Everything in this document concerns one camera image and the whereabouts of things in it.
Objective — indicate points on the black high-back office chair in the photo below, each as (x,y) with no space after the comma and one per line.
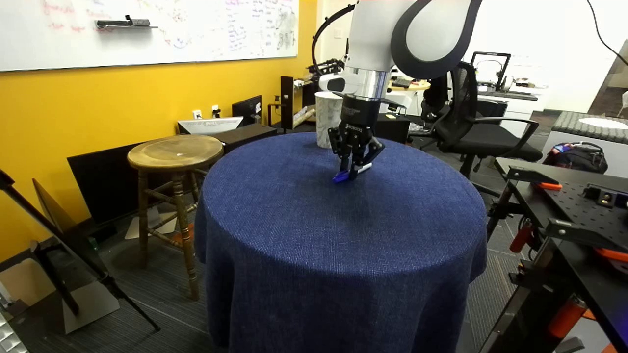
(437,100)

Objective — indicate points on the black bag with red trim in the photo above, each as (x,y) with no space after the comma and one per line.
(580,157)

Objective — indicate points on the low black panel cabinet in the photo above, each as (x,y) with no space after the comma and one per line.
(105,183)

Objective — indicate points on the black mesh office chair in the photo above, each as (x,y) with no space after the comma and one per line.
(484,137)

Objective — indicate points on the blue round tablecloth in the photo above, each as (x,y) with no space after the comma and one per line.
(341,247)

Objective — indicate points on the white rectangular basin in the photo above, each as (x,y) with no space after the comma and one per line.
(209,124)

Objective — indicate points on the black open frame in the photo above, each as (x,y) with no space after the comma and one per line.
(492,55)

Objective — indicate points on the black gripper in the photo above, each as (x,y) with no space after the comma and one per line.
(359,116)

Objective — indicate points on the grey tripod base plate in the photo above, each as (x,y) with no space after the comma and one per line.
(92,306)

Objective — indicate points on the wall whiteboard with writing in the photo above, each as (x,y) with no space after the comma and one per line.
(164,32)

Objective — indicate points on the round wooden stool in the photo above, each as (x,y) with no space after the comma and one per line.
(176,151)

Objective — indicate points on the blue capped white marker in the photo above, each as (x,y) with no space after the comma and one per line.
(341,177)

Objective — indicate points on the black upright speaker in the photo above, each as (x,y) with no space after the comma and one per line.
(288,100)

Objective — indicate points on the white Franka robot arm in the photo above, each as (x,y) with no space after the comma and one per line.
(394,39)

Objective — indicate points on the black tripod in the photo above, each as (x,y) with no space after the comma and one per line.
(66,237)

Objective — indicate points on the grey foam mat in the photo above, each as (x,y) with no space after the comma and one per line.
(590,124)

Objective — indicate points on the black whiteboard eraser holder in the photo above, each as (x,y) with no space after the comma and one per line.
(125,24)

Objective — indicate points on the black perforated workbench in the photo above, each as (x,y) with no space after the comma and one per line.
(590,216)

